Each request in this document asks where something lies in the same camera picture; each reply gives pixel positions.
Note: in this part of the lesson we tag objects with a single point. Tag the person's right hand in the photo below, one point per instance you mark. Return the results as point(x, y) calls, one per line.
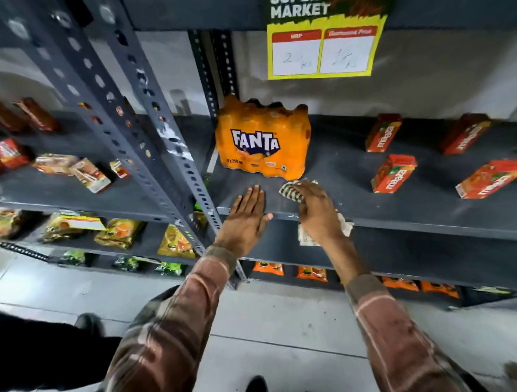
point(319, 218)

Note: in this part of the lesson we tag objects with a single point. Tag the person's left hand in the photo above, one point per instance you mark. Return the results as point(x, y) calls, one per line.
point(242, 228)

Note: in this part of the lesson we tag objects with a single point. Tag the person's right fingers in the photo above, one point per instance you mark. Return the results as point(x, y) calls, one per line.
point(307, 192)

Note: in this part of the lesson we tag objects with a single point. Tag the person's left middle finger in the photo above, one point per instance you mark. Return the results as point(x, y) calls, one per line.
point(253, 198)

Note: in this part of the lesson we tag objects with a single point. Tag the person's left little finger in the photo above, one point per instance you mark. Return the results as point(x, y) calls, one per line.
point(235, 205)

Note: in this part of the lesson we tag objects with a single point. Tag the person's left thumb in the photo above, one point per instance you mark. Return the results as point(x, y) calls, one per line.
point(266, 222)

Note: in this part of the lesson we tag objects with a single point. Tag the checked white cleaning cloth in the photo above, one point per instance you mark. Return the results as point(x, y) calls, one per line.
point(291, 192)

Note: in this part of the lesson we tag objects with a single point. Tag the person's right forearm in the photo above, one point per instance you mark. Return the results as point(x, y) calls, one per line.
point(391, 335)

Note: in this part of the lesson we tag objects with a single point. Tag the person's left forearm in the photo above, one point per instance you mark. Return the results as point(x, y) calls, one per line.
point(173, 323)

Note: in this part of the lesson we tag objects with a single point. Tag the orange snack packet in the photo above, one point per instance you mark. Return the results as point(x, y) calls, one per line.
point(440, 289)
point(312, 273)
point(268, 268)
point(400, 284)

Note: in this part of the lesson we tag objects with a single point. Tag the orange soda bottle pack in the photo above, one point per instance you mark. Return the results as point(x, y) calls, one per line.
point(262, 141)

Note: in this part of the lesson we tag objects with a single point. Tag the yellow snack packet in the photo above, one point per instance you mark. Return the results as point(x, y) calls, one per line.
point(9, 222)
point(68, 226)
point(119, 233)
point(176, 243)

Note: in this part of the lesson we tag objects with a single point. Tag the red juice carton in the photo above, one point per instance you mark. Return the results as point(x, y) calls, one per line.
point(383, 134)
point(394, 174)
point(465, 134)
point(486, 179)

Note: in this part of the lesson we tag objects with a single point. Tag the green snack packet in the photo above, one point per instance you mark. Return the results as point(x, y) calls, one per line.
point(74, 257)
point(126, 264)
point(169, 269)

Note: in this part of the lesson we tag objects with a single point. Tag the beige drink carton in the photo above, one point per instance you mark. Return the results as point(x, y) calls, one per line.
point(91, 175)
point(54, 163)
point(120, 168)

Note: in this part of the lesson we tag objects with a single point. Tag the yellow price sign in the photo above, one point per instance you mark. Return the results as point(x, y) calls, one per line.
point(323, 48)

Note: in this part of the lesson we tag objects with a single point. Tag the person's black shoe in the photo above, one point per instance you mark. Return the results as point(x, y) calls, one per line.
point(257, 384)
point(89, 324)

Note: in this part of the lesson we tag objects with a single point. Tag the grey slotted metal shelf rack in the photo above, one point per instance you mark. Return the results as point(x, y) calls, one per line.
point(60, 194)

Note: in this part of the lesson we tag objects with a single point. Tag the dark red drink carton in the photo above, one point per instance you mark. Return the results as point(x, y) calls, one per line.
point(37, 114)
point(12, 154)
point(10, 120)

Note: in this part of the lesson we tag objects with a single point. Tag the person's black trouser leg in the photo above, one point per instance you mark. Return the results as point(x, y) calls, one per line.
point(52, 351)

